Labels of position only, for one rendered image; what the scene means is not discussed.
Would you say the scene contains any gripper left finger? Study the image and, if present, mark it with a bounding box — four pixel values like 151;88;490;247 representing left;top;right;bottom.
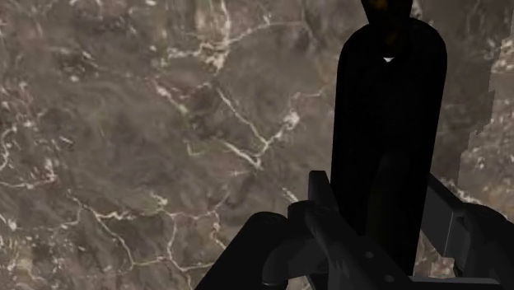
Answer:
194;170;414;290

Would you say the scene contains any black bottle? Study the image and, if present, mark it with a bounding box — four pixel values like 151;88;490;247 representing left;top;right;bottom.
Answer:
330;0;448;277

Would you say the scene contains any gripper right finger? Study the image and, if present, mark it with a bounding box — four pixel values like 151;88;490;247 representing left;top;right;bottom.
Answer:
420;173;514;290

